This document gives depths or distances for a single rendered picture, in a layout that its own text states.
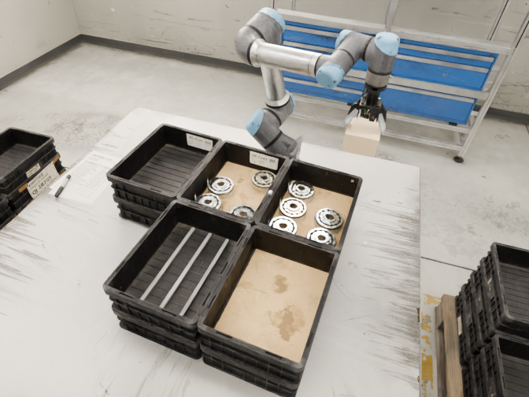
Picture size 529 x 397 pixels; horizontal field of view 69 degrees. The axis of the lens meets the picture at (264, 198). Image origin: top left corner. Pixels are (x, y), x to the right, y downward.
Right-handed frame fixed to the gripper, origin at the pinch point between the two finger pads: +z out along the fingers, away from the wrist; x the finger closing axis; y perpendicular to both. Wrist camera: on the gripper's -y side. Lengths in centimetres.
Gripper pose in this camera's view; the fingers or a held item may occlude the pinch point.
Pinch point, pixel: (363, 131)
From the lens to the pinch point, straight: 148.4
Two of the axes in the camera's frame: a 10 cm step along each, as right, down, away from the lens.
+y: -2.8, 6.5, -7.0
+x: 9.6, 2.3, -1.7
